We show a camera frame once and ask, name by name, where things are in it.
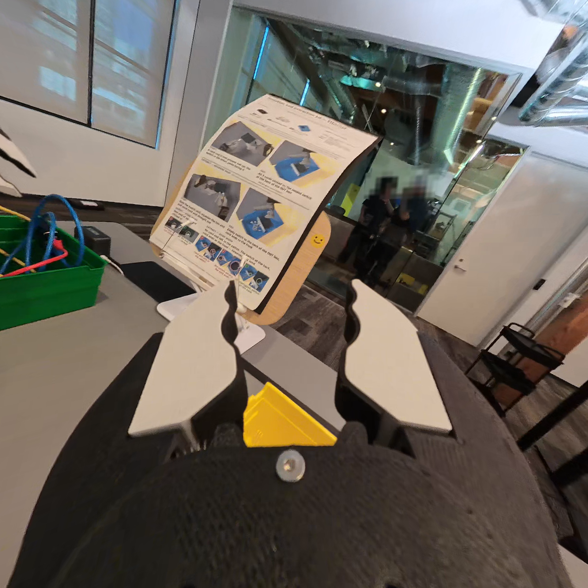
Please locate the black box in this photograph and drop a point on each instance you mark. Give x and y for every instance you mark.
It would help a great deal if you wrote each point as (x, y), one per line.
(94, 241)

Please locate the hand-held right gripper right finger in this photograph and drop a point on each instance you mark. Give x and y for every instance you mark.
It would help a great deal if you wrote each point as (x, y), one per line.
(395, 367)

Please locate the black mat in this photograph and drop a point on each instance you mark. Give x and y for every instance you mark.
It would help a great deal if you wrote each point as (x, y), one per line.
(156, 280)

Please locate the yellow smiley sticker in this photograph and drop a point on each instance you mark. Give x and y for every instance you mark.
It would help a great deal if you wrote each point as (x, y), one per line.
(318, 240)

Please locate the yellow plastic bin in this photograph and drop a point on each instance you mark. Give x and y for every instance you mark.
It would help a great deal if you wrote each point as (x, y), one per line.
(280, 422)

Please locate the printed instruction sheet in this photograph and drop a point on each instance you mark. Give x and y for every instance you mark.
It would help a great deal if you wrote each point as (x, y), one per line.
(257, 193)

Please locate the large smooth silver duct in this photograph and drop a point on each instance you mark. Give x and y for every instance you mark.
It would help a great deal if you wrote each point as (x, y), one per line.
(556, 69)

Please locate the white stand base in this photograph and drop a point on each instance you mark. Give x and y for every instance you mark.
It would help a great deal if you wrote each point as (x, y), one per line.
(177, 308)

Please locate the white door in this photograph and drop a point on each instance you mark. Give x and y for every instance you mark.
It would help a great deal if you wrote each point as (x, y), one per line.
(496, 239)

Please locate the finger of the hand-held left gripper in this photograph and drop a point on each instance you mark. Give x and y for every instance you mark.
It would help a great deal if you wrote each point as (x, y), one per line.
(5, 186)
(9, 147)

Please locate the window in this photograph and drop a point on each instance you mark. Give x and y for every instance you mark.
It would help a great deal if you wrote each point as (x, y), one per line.
(55, 55)

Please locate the green plastic bin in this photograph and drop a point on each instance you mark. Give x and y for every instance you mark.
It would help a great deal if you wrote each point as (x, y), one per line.
(50, 289)

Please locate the black utility cart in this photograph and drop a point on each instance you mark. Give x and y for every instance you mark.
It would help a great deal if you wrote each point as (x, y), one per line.
(514, 363)

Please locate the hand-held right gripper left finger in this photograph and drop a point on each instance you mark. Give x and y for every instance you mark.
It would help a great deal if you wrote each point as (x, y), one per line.
(193, 367)

